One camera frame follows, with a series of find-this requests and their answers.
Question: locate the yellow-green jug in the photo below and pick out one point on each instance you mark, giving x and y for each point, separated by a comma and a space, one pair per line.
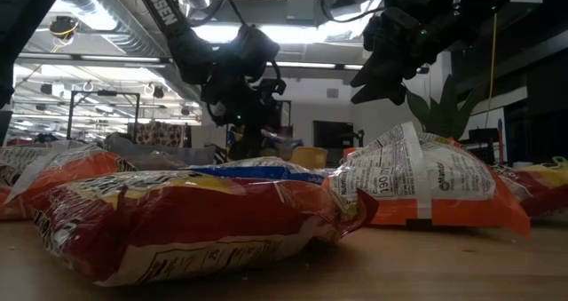
562, 159

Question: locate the black background stand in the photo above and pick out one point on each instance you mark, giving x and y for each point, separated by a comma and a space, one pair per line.
360, 137

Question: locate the white and yellow cup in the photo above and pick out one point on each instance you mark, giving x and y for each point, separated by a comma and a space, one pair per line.
523, 163

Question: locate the square wall vent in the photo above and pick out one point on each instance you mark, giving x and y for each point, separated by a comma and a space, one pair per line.
333, 93

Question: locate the yellow plastic bin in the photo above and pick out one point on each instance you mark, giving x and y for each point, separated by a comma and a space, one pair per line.
308, 158

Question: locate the red pole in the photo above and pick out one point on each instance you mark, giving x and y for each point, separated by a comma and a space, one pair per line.
500, 139

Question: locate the grey translucent bin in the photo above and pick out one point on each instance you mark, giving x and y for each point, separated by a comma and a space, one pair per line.
177, 155

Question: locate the green plant in white pot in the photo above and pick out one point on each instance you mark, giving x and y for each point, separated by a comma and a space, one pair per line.
444, 114

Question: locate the long LED light bar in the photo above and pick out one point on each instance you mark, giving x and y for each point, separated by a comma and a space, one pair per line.
310, 65

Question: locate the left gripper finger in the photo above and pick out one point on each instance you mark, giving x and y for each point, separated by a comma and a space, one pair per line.
255, 141
239, 141

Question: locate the large silver ventilation duct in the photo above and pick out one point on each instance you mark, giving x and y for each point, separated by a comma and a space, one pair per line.
111, 26

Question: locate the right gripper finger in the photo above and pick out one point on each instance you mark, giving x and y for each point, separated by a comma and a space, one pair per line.
386, 88
375, 68

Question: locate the orange Maruchan noodle pack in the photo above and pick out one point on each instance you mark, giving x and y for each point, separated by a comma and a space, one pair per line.
80, 176
444, 176

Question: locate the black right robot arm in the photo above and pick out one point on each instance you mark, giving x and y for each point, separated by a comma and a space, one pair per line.
479, 3

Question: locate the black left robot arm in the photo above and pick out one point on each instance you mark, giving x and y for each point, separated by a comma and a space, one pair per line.
162, 14

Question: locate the black background rig frame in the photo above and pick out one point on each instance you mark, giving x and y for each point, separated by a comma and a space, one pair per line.
106, 92

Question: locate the grey ceiling unit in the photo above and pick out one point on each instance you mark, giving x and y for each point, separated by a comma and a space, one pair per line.
302, 8

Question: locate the black monitor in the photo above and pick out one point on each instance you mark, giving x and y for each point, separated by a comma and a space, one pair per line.
333, 134

